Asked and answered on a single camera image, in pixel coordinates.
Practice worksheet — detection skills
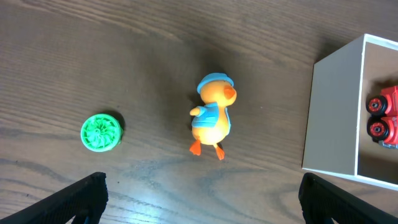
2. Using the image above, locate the yellow duck toy blue hat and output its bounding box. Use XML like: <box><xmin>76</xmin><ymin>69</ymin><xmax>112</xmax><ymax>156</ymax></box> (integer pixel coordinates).
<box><xmin>190</xmin><ymin>73</ymin><xmax>237</xmax><ymax>160</ymax></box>

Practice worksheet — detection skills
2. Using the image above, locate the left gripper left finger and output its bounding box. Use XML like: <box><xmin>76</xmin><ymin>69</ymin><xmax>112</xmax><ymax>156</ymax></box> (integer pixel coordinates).
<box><xmin>1</xmin><ymin>172</ymin><xmax>108</xmax><ymax>224</ymax></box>

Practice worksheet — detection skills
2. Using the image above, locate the green ridged disc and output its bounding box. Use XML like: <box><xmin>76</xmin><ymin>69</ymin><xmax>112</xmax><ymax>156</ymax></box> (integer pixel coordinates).
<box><xmin>80</xmin><ymin>113</ymin><xmax>123</xmax><ymax>152</ymax></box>

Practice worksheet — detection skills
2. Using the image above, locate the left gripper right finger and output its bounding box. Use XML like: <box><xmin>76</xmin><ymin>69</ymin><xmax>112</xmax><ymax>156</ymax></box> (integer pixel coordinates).
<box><xmin>298</xmin><ymin>172</ymin><xmax>397</xmax><ymax>224</ymax></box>

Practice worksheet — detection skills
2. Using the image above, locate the red toy fire truck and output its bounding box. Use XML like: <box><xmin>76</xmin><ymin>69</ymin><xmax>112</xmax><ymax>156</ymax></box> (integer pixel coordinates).
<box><xmin>366</xmin><ymin>86</ymin><xmax>397</xmax><ymax>149</ymax></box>

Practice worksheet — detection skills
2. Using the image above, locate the white cardboard box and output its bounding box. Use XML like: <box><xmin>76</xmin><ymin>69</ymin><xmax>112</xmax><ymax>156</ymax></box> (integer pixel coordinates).
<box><xmin>302</xmin><ymin>34</ymin><xmax>397</xmax><ymax>190</ymax></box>

